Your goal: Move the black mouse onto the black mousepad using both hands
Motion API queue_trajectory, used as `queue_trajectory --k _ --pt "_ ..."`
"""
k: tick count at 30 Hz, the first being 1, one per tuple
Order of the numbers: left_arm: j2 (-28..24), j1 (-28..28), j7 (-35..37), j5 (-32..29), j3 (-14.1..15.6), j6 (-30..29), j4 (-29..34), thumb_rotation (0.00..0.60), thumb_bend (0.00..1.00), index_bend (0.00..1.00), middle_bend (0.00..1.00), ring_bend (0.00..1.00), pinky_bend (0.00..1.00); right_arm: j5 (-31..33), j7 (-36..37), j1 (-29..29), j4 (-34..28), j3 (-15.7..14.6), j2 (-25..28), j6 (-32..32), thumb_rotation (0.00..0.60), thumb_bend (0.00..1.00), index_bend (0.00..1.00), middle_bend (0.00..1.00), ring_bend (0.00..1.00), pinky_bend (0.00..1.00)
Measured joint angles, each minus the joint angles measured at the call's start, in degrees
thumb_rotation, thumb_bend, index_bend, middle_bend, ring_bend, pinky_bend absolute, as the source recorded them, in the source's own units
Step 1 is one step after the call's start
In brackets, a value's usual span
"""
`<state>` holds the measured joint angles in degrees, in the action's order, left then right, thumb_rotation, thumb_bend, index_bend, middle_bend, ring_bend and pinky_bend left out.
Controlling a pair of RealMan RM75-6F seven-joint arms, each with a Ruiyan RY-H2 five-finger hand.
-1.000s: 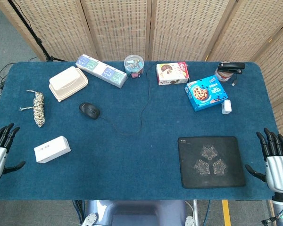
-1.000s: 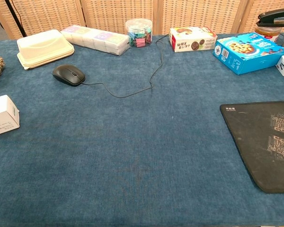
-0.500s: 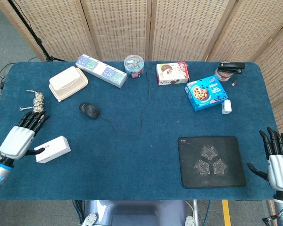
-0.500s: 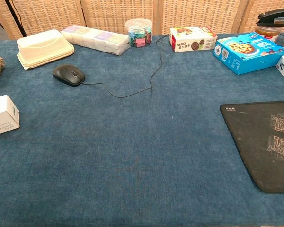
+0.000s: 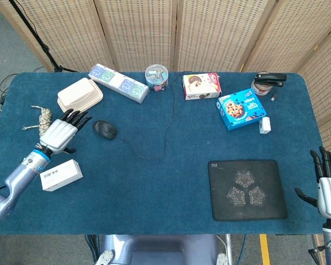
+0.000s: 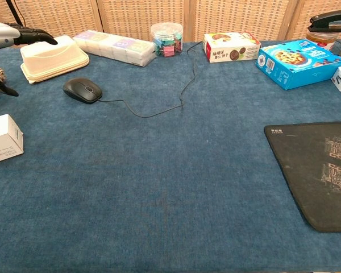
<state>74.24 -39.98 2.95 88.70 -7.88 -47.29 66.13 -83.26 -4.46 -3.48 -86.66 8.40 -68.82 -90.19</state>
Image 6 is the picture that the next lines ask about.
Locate white cardboard box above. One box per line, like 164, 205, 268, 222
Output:
0, 114, 24, 166

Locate black stapler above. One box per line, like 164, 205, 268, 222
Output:
306, 9, 341, 32

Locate blue cookie box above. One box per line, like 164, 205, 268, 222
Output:
255, 39, 341, 91

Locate black mouse pad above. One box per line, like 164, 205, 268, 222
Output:
264, 121, 341, 233

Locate black computer mouse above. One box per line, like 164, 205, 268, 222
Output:
63, 77, 103, 105

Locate blue table cloth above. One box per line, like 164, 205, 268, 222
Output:
0, 39, 341, 273

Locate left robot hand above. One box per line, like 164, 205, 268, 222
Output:
0, 18, 59, 97

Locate wrapped tissue multipack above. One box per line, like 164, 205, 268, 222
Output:
72, 30, 157, 68

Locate white red cookie box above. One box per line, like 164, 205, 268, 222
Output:
202, 31, 262, 63

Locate beige lidded food container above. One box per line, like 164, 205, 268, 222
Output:
19, 35, 90, 85

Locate black tripod stand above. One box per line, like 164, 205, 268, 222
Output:
5, 0, 28, 28

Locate red-labelled spread jar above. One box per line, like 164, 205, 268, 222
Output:
305, 30, 338, 52

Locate wicker folding screen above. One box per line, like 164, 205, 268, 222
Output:
0, 0, 341, 48

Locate clear jar of binder clips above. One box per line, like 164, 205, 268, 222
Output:
150, 22, 184, 57

